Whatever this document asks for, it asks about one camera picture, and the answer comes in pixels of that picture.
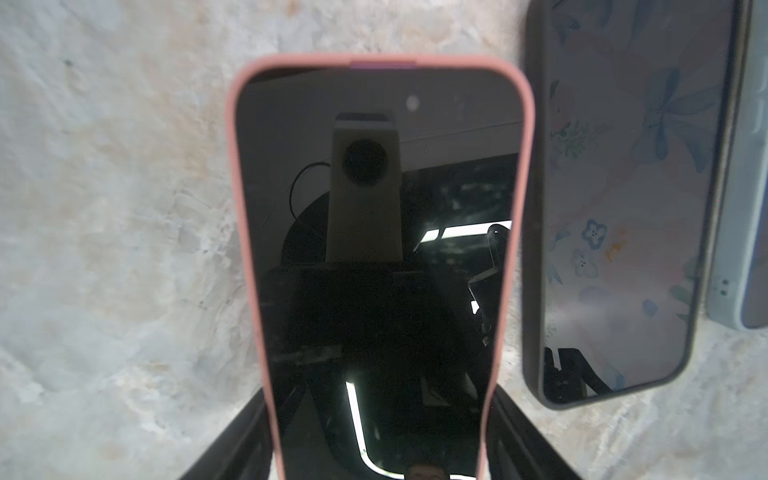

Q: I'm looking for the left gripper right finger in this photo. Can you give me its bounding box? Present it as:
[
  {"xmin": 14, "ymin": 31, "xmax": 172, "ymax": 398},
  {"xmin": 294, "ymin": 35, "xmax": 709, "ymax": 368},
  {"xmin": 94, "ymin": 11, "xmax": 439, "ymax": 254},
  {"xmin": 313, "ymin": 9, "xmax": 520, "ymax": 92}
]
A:
[{"xmin": 485, "ymin": 386, "xmax": 580, "ymax": 480}]

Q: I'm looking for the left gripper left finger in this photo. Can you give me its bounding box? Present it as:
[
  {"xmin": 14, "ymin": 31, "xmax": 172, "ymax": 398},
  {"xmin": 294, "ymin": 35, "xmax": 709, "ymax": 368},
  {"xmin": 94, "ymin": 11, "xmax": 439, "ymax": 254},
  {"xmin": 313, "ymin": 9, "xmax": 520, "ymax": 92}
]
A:
[{"xmin": 180, "ymin": 389, "xmax": 273, "ymax": 480}]

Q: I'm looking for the black smartphone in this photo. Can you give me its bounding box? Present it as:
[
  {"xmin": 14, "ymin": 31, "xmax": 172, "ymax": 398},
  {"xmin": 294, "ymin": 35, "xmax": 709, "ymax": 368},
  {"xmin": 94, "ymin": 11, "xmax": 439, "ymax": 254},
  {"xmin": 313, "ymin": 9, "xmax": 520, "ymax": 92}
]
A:
[
  {"xmin": 235, "ymin": 67, "xmax": 524, "ymax": 480},
  {"xmin": 742, "ymin": 194, "xmax": 768, "ymax": 329}
]

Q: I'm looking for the black phone case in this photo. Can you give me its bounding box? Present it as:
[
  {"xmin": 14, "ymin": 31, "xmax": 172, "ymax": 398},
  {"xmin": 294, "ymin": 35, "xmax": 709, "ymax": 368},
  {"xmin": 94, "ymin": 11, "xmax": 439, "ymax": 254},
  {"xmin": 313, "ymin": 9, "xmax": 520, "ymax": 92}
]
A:
[{"xmin": 520, "ymin": 0, "xmax": 754, "ymax": 412}]

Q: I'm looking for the black smartphone horizontal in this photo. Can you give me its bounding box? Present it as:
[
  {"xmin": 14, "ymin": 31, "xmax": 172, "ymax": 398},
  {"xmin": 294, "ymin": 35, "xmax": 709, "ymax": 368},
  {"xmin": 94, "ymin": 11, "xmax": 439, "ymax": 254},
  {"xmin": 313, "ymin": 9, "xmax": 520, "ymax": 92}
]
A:
[{"xmin": 541, "ymin": 0, "xmax": 739, "ymax": 404}]

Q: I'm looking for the pink phone case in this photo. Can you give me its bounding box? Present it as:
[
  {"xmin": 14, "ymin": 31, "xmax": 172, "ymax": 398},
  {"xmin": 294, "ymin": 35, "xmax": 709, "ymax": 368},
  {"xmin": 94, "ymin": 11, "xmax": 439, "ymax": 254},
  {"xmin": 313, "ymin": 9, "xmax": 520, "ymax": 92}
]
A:
[{"xmin": 224, "ymin": 52, "xmax": 536, "ymax": 480}]

